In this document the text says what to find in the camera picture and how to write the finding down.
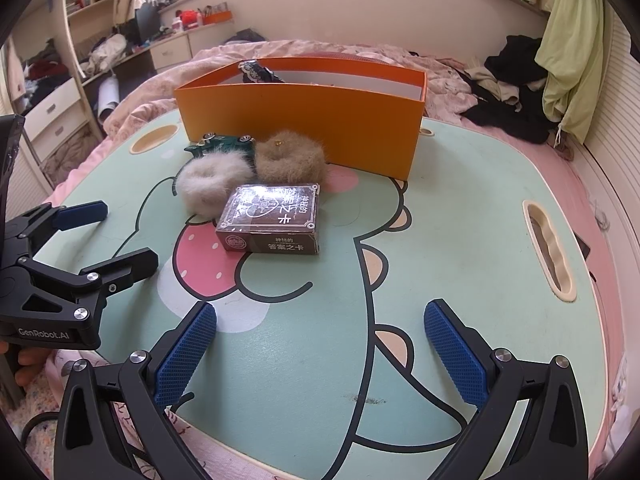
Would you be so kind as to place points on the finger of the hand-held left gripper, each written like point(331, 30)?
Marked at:
point(125, 265)
point(82, 213)

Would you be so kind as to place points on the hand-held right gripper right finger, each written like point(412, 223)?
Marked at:
point(455, 360)

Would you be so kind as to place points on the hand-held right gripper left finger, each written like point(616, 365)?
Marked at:
point(182, 360)

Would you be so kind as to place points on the white fluffy scrunchie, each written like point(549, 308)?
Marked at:
point(200, 185)

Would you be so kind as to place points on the brown card box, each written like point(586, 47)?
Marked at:
point(270, 215)

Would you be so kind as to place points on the green toy car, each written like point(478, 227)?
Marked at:
point(220, 142)

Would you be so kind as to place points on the brown fluffy scrunchie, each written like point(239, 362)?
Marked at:
point(290, 165)

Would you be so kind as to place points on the dark patterned hair clip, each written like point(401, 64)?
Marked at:
point(257, 72)

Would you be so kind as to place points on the orange cardboard box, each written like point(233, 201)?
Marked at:
point(300, 120)

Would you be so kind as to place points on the green cartoon desktop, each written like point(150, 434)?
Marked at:
point(450, 260)

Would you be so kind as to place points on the person's left hand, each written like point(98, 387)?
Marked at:
point(32, 362)

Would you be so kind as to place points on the rolled white paper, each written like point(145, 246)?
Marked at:
point(107, 97)

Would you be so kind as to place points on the pink floral quilt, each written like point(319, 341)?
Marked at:
point(150, 95)

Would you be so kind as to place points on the white clothes heap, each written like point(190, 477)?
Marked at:
point(107, 50)

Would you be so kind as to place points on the dark picture tablet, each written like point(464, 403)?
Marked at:
point(582, 249)

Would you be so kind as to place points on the small white drawer cabinet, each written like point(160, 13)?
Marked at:
point(170, 52)

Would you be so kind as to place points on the black computer monitor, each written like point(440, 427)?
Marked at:
point(147, 22)

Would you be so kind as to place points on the red object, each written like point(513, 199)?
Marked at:
point(191, 20)

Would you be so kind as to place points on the orange desk organizer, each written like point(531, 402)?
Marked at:
point(217, 17)

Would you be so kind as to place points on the dark grey folded clothes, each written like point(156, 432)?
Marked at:
point(245, 36)

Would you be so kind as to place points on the black clothes pile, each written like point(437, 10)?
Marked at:
point(505, 120)

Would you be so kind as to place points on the beige crumpled clothes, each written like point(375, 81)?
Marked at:
point(492, 82)

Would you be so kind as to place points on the light green hanging cloth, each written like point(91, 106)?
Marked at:
point(570, 50)

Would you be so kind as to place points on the white wall shelf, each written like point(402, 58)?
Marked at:
point(90, 15)

